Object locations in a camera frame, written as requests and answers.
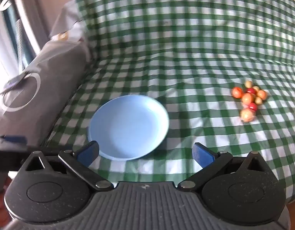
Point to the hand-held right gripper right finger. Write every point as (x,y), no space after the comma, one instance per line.
(204,156)

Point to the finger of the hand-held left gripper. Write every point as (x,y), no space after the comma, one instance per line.
(14,139)

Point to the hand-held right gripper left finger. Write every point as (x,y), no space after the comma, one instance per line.
(88,152)

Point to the light blue plate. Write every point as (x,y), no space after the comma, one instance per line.
(128,127)

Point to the red cherry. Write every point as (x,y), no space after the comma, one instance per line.
(252,106)
(251,91)

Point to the deep orange tomato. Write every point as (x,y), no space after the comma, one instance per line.
(237,92)

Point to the beige longan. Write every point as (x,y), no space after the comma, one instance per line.
(258,100)
(256,88)
(248,84)

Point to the green checked cloth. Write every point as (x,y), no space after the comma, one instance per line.
(185,40)

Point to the light grey printed cloth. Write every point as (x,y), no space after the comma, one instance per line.
(68,19)

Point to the grey metal frame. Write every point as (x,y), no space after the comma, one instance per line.
(27,21)

